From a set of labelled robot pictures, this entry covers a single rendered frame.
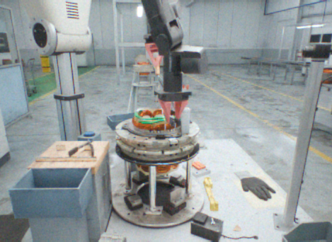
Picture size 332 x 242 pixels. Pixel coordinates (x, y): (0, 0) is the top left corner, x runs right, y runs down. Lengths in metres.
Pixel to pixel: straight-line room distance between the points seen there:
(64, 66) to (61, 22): 0.18
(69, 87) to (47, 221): 0.65
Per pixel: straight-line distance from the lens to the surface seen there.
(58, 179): 0.78
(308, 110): 0.86
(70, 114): 1.21
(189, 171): 0.99
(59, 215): 0.70
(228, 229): 0.96
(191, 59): 0.67
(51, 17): 1.12
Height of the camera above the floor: 1.40
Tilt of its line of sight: 18 degrees down
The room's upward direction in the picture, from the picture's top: straight up
